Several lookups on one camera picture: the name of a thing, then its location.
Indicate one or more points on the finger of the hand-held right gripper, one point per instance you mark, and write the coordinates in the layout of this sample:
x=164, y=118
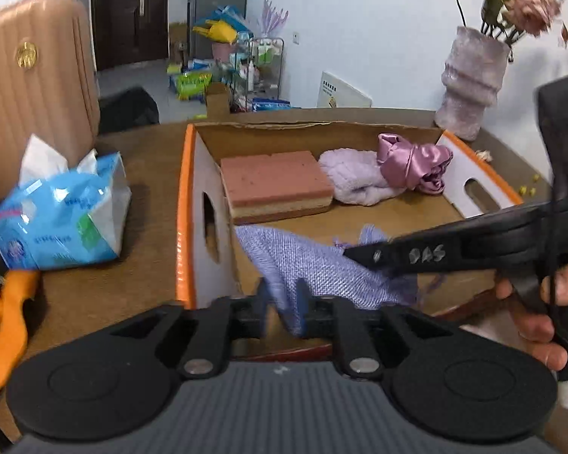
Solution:
x=407, y=253

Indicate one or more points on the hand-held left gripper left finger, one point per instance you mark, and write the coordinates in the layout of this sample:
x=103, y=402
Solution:
x=263, y=310

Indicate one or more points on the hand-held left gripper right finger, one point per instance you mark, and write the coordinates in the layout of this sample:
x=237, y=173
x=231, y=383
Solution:
x=304, y=312

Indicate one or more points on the lavender knit cloth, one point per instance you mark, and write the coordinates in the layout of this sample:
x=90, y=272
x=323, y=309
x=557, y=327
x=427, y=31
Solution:
x=312, y=265

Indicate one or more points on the rose pink satin scrunchie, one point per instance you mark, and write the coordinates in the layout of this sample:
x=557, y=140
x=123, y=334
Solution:
x=435, y=168

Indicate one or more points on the light mauve satin scrunchie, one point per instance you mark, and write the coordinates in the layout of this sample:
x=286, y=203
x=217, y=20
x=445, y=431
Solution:
x=397, y=161

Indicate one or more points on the lilac fluffy headband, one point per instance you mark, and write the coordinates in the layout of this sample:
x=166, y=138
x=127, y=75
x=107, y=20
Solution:
x=350, y=175

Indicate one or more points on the pink sponge block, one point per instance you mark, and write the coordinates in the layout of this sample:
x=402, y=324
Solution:
x=272, y=179

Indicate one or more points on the cardboard box with orange rim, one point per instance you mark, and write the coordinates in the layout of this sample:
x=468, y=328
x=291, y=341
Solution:
x=203, y=184

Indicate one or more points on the person's right hand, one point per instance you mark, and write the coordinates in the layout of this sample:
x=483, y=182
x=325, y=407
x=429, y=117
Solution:
x=532, y=328

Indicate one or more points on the scattered yellow petal bits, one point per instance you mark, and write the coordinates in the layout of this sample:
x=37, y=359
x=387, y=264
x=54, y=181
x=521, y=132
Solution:
x=528, y=188

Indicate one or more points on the fallen pale petal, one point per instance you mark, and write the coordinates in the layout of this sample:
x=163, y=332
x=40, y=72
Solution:
x=483, y=154

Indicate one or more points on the pink textured vase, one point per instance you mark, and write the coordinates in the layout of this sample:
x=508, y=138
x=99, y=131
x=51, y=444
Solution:
x=473, y=80

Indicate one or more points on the bunch of dried roses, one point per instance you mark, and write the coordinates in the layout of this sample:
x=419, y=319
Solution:
x=530, y=7

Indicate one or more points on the white leaning panel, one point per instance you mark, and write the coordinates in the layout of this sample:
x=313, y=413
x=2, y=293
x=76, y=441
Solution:
x=343, y=92

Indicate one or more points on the blue packets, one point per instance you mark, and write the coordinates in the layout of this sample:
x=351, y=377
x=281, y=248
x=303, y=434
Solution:
x=270, y=104

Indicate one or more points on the small cardboard carton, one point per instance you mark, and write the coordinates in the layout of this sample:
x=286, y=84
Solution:
x=217, y=99

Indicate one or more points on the light blue tissue pack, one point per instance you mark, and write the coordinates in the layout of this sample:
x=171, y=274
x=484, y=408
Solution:
x=61, y=217

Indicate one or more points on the green packets pile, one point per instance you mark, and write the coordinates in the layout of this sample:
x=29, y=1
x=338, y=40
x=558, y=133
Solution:
x=191, y=83

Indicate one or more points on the black cushioned chair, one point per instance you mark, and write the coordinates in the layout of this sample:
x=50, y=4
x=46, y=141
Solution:
x=128, y=111

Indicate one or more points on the pink bucket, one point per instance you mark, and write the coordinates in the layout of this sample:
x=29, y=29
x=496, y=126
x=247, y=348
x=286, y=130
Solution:
x=222, y=51

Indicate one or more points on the lavender feather decoration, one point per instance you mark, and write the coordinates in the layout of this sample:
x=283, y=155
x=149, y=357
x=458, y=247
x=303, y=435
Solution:
x=273, y=16

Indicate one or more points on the tall cardboard carton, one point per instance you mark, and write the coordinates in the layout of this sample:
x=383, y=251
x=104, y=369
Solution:
x=177, y=42

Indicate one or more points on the yellow and blue bag pile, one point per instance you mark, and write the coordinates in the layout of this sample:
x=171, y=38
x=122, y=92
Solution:
x=222, y=26

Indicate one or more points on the pink ribbed suitcase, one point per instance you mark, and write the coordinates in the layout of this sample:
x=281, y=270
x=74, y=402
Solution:
x=38, y=90

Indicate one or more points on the dark brown entrance door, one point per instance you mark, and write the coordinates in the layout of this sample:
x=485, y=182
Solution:
x=130, y=14

